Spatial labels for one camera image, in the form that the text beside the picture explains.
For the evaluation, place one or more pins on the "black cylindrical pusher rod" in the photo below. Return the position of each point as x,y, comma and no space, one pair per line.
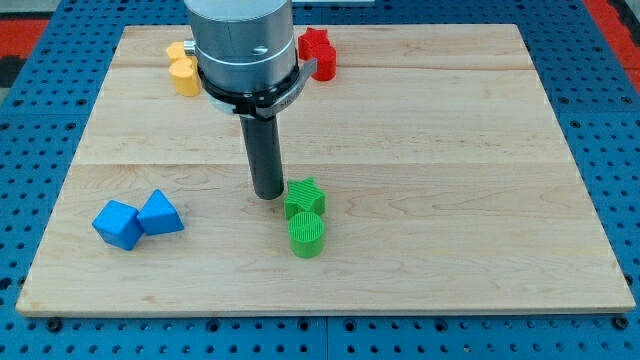
262,146

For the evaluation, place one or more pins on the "blue triangle block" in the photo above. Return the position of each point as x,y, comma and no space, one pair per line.
159,216

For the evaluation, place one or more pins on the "yellow rear block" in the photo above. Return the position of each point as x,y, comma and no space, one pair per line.
176,52

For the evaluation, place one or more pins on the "wooden board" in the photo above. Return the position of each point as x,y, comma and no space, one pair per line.
450,190

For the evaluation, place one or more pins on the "green cylinder block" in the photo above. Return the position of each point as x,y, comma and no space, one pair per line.
306,233

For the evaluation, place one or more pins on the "black clamp ring mount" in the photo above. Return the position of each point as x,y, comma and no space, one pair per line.
265,103

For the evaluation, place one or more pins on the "blue cube block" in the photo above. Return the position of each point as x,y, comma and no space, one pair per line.
118,225

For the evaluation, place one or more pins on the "yellow heart block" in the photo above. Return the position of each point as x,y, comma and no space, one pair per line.
184,77

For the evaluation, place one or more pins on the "red star block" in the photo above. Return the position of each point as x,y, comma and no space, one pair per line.
311,39

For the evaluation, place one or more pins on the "red cylinder block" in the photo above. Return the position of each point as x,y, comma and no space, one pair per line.
326,56

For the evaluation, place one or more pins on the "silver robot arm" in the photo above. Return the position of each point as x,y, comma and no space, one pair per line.
247,62

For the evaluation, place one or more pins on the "green star block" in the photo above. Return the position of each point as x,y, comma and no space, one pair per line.
304,196

